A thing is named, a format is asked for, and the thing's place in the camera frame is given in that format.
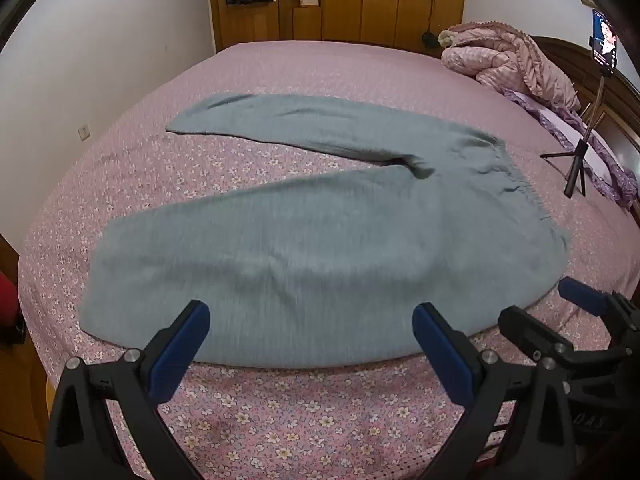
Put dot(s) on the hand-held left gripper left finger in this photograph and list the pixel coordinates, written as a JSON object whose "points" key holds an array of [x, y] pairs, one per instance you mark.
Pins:
{"points": [[179, 355]]}

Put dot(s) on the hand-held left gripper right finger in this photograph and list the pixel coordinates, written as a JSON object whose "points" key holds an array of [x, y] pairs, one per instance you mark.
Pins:
{"points": [[441, 357]]}

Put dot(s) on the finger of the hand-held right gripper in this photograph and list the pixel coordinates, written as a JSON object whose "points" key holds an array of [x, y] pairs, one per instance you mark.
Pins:
{"points": [[530, 332], [582, 296]]}

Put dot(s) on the grey-green pants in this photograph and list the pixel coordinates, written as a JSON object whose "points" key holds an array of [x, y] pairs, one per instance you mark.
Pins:
{"points": [[300, 260]]}

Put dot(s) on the black phone tripod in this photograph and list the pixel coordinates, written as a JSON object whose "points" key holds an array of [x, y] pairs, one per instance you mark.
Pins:
{"points": [[580, 152]]}

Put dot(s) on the purple ruffled pillow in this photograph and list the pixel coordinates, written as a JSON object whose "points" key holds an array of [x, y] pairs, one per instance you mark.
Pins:
{"points": [[565, 122]]}

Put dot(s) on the dark wooden headboard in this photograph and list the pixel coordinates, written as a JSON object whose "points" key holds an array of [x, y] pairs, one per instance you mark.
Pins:
{"points": [[622, 125]]}

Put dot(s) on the red object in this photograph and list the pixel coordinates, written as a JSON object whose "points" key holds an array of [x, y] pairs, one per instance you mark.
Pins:
{"points": [[7, 302]]}

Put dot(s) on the pink quilt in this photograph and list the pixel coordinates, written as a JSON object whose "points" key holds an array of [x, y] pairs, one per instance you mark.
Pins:
{"points": [[510, 57]]}

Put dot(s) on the smartphone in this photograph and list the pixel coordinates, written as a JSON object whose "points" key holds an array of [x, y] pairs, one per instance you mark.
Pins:
{"points": [[605, 40]]}

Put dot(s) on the beige plush toy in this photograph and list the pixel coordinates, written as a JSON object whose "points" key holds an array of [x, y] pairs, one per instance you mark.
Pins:
{"points": [[446, 36]]}

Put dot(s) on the small black object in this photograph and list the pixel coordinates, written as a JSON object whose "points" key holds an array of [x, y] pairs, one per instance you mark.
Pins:
{"points": [[430, 38]]}

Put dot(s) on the bed with pink floral sheet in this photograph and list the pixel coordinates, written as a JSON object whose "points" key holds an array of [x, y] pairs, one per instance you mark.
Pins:
{"points": [[300, 72]]}

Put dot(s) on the wooden wardrobe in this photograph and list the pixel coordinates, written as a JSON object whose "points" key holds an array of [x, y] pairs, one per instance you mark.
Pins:
{"points": [[380, 0]]}

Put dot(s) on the white wall socket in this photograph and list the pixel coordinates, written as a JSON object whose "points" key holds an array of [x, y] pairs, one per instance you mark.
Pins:
{"points": [[84, 132]]}

